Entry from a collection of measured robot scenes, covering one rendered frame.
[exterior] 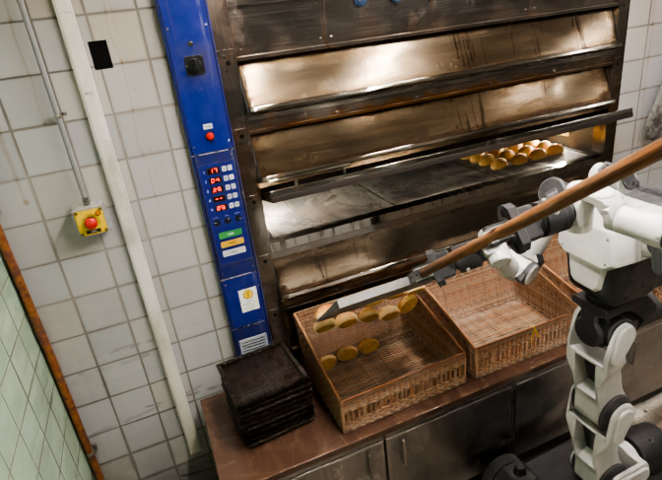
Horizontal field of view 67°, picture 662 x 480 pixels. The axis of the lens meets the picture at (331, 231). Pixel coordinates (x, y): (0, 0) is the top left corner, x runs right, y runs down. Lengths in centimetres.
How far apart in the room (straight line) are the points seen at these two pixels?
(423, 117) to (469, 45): 35
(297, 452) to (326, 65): 143
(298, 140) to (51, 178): 87
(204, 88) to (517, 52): 135
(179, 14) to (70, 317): 114
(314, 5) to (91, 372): 162
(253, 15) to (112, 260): 101
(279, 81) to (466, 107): 86
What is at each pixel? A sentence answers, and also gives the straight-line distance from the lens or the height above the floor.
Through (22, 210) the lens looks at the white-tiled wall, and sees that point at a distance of 194.
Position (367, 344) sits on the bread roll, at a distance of 227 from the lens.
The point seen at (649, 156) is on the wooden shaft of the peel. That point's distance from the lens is 92.
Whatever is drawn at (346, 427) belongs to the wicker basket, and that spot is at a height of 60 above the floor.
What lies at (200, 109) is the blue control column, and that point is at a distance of 184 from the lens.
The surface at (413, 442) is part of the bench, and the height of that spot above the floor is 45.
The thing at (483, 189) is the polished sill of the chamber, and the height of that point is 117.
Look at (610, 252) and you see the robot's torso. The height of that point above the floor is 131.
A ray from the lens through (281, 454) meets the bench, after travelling 197.
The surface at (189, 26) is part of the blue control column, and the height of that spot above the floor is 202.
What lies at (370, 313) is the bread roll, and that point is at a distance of 213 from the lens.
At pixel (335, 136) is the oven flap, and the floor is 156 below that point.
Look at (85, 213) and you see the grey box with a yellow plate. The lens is 185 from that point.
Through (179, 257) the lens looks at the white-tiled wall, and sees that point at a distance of 199.
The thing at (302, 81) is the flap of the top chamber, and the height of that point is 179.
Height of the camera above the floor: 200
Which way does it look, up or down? 23 degrees down
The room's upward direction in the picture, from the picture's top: 7 degrees counter-clockwise
